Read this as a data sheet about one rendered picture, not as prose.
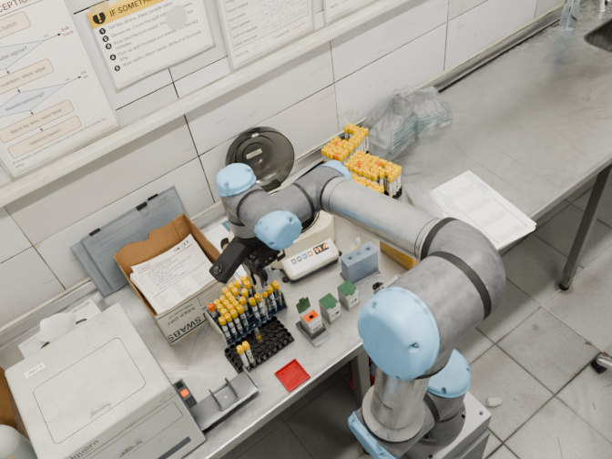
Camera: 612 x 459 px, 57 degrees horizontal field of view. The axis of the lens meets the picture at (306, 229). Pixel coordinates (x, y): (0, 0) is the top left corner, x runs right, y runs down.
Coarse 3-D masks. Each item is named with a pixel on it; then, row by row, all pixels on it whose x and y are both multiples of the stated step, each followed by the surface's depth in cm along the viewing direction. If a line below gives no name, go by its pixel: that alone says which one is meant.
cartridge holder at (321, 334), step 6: (300, 324) 153; (300, 330) 155; (306, 330) 151; (318, 330) 150; (324, 330) 152; (306, 336) 153; (312, 336) 150; (318, 336) 152; (324, 336) 151; (330, 336) 152; (312, 342) 151; (318, 342) 150
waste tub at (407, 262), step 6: (384, 246) 167; (390, 246) 164; (384, 252) 169; (390, 252) 166; (396, 252) 163; (402, 252) 161; (396, 258) 165; (402, 258) 163; (408, 258) 160; (402, 264) 165; (408, 264) 162; (414, 264) 161
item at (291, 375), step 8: (296, 360) 148; (280, 368) 147; (288, 368) 148; (296, 368) 147; (280, 376) 146; (288, 376) 146; (296, 376) 146; (304, 376) 146; (288, 384) 145; (296, 384) 144
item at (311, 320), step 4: (308, 308) 150; (312, 308) 150; (304, 312) 150; (308, 312) 150; (312, 312) 149; (316, 312) 149; (300, 316) 150; (304, 316) 149; (308, 316) 149; (312, 316) 149; (316, 316) 148; (304, 320) 148; (308, 320) 148; (312, 320) 148; (316, 320) 149; (320, 320) 148; (304, 324) 150; (308, 324) 148; (312, 324) 148; (316, 324) 149; (320, 324) 150; (308, 328) 149; (312, 328) 148; (316, 328) 150; (312, 332) 150
